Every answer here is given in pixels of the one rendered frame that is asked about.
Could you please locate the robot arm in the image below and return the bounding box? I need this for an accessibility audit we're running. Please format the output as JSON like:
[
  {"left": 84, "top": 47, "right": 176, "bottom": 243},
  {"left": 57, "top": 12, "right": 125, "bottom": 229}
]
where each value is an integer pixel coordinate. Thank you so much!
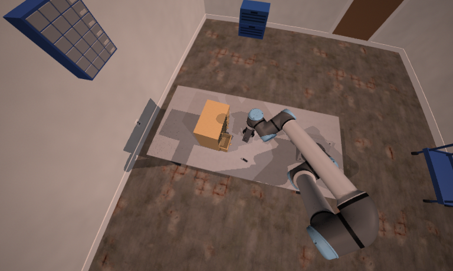
[{"left": 242, "top": 109, "right": 379, "bottom": 260}]

